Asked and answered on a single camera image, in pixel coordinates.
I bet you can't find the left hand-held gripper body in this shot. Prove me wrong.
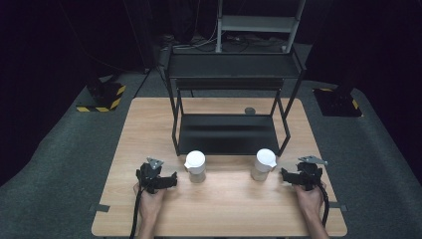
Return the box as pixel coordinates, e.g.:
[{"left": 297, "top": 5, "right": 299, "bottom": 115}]
[{"left": 135, "top": 156, "right": 165, "bottom": 195}]

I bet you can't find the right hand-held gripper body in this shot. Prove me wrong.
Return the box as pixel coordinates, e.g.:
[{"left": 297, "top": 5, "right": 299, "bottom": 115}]
[{"left": 296, "top": 154, "right": 329, "bottom": 192}]

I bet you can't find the white-lidded glass jar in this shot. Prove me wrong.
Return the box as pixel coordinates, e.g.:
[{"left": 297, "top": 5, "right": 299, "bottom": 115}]
[
  {"left": 183, "top": 149, "right": 207, "bottom": 184},
  {"left": 251, "top": 147, "right": 278, "bottom": 182}
]

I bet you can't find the black metal shelf rack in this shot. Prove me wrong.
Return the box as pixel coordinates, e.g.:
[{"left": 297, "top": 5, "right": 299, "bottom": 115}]
[{"left": 158, "top": 43, "right": 307, "bottom": 157}]

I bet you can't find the person's left hand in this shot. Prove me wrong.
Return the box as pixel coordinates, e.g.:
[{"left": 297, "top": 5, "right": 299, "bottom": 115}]
[{"left": 133, "top": 182, "right": 167, "bottom": 217}]

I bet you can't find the person's right hand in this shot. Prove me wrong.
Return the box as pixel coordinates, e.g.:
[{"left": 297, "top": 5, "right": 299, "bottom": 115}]
[{"left": 293, "top": 183, "right": 328, "bottom": 217}]

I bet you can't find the grey tape strip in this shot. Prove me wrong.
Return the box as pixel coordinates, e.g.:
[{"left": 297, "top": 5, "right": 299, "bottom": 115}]
[
  {"left": 89, "top": 203, "right": 111, "bottom": 213},
  {"left": 329, "top": 202, "right": 348, "bottom": 213}
]

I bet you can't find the yellow-black striped stand base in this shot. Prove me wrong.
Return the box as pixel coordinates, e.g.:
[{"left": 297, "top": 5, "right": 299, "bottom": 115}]
[
  {"left": 313, "top": 87, "right": 363, "bottom": 118},
  {"left": 76, "top": 78, "right": 127, "bottom": 114}
]

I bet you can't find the white metal stand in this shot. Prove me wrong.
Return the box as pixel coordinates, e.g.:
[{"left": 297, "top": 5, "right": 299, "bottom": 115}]
[{"left": 215, "top": 0, "right": 307, "bottom": 54}]

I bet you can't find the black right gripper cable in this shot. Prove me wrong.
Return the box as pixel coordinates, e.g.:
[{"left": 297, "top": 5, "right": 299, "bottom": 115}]
[{"left": 317, "top": 183, "right": 331, "bottom": 229}]

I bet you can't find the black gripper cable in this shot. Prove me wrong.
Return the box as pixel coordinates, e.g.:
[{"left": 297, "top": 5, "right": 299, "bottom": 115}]
[
  {"left": 128, "top": 185, "right": 144, "bottom": 239},
  {"left": 317, "top": 183, "right": 331, "bottom": 229}
]

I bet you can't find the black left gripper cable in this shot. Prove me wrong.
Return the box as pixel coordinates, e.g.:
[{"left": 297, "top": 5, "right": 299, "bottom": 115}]
[{"left": 128, "top": 185, "right": 144, "bottom": 239}]

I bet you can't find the black floor cable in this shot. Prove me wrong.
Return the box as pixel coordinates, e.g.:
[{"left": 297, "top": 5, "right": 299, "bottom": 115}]
[
  {"left": 133, "top": 65, "right": 161, "bottom": 100},
  {"left": 221, "top": 34, "right": 287, "bottom": 53}
]

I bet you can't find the white floor cable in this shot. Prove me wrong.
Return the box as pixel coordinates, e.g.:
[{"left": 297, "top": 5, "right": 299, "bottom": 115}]
[{"left": 173, "top": 18, "right": 221, "bottom": 51}]

